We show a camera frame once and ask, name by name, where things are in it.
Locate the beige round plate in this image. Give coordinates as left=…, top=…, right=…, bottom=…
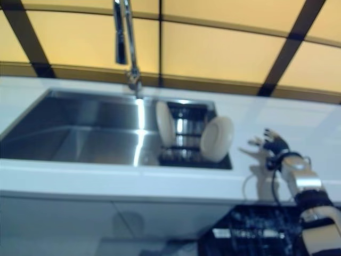
left=199, top=116, right=236, bottom=163
left=155, top=101, right=177, bottom=144

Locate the black sink drying rack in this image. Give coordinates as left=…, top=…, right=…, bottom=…
left=158, top=100, right=233, bottom=170

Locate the robot right hand black palm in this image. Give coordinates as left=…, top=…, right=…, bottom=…
left=247, top=127, right=291, bottom=159

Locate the chrome kitchen faucet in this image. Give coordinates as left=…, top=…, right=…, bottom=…
left=113, top=0, right=144, bottom=100

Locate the white glossy cabinet door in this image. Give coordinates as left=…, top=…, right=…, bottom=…
left=0, top=196, right=134, bottom=256
left=113, top=200, right=233, bottom=241

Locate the built-in dishwasher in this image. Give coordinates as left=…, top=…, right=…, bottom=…
left=197, top=202, right=313, bottom=256

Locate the yellow panel window dark frame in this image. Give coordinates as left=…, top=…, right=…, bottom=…
left=0, top=0, right=341, bottom=105

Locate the stainless steel sink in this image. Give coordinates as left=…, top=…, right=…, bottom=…
left=0, top=87, right=234, bottom=171

